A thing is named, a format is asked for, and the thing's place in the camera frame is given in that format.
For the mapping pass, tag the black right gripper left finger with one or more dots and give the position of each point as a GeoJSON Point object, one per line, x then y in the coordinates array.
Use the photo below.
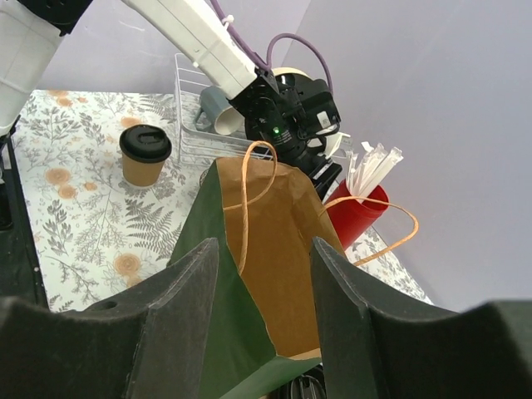
{"type": "Point", "coordinates": [145, 342]}

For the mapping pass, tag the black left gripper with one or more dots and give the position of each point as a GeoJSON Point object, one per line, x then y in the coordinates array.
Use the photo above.
{"type": "Point", "coordinates": [298, 116]}

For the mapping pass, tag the green paper bag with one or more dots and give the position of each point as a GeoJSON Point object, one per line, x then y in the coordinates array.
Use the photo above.
{"type": "Point", "coordinates": [263, 331]}

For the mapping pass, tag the floral tablecloth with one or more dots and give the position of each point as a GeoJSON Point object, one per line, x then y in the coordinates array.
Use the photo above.
{"type": "Point", "coordinates": [94, 234]}

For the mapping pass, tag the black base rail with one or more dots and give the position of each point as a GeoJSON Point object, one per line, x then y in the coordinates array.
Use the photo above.
{"type": "Point", "coordinates": [21, 275]}

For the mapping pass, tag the black plastic cup lid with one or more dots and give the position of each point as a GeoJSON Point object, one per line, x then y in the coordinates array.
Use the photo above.
{"type": "Point", "coordinates": [145, 143]}

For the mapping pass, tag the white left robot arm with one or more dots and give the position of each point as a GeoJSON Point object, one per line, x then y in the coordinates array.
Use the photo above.
{"type": "Point", "coordinates": [98, 45]}

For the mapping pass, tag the grey blue cup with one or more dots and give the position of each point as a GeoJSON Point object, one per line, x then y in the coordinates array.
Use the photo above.
{"type": "Point", "coordinates": [215, 114]}

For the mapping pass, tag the white wire dish rack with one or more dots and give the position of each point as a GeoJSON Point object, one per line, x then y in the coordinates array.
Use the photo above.
{"type": "Point", "coordinates": [197, 148]}

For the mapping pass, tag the red ribbed straw holder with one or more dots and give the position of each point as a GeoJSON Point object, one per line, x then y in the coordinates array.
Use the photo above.
{"type": "Point", "coordinates": [351, 218]}

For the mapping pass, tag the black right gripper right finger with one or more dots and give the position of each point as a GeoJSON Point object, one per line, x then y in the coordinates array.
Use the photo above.
{"type": "Point", "coordinates": [377, 342]}

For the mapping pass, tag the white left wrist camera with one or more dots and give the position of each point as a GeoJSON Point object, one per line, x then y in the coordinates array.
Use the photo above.
{"type": "Point", "coordinates": [328, 145]}

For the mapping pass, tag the white wrapped straw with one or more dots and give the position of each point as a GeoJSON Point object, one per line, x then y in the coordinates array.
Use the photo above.
{"type": "Point", "coordinates": [380, 172]}
{"type": "Point", "coordinates": [354, 170]}

